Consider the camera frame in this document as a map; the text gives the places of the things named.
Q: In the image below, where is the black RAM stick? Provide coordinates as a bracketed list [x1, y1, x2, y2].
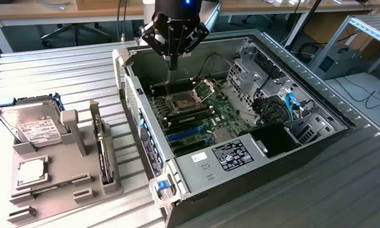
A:
[166, 105, 218, 127]

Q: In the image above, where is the silver disk bay cage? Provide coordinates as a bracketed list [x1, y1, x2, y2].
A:
[227, 39, 350, 146]

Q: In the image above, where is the green motherboard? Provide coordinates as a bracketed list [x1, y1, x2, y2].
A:
[149, 79, 258, 158]

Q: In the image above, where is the black office chair base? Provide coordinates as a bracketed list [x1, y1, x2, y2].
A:
[229, 13, 278, 30]

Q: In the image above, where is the light grey network cable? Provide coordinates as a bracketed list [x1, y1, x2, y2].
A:
[38, 0, 74, 10]

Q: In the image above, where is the open black PC case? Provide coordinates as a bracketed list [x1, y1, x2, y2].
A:
[113, 28, 358, 228]

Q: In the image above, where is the CPU socket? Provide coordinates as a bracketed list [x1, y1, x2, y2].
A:
[166, 91, 198, 113]

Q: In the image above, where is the blue expansion slot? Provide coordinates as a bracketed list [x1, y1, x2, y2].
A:
[166, 126, 205, 142]

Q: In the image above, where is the metal socket cover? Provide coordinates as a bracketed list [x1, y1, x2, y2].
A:
[191, 79, 217, 102]

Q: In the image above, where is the green RAM stick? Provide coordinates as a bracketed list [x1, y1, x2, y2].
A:
[31, 180, 77, 193]

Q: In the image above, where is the silver CPU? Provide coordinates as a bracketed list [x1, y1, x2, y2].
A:
[18, 158, 50, 186]

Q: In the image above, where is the grey office chair base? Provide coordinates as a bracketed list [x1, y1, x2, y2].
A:
[39, 22, 114, 48]

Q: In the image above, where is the silver hard disk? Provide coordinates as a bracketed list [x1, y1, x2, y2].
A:
[0, 99, 67, 148]

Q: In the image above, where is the grey parts rack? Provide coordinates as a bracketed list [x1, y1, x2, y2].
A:
[9, 109, 126, 225]

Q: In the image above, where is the brown cardboard box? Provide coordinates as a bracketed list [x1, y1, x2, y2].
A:
[75, 0, 122, 10]

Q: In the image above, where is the silver power supply unit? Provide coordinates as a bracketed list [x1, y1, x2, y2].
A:
[175, 133, 269, 195]

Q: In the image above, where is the black looped wire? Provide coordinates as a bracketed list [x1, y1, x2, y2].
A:
[201, 53, 233, 80]

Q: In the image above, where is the silver chipset heatsink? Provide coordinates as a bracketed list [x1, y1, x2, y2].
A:
[213, 127, 235, 141]

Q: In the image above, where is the blue disk caddy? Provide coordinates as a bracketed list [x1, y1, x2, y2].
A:
[0, 93, 67, 115]

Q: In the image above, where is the grey control box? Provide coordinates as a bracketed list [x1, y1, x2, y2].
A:
[317, 45, 365, 81]

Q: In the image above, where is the aluminium slat table frame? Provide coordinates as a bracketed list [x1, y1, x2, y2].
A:
[307, 13, 380, 143]

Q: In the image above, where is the Nvidia Quadro graphics card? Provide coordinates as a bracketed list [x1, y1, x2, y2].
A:
[89, 99, 117, 186]

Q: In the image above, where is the black power wire bundle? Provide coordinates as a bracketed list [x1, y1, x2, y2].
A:
[253, 96, 289, 125]

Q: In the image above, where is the blue SATA wire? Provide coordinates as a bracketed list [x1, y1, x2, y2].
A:
[285, 91, 298, 122]

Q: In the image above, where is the blue case latch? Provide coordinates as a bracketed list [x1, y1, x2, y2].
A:
[154, 180, 171, 191]

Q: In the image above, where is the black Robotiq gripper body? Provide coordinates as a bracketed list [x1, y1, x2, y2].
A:
[153, 0, 203, 57]

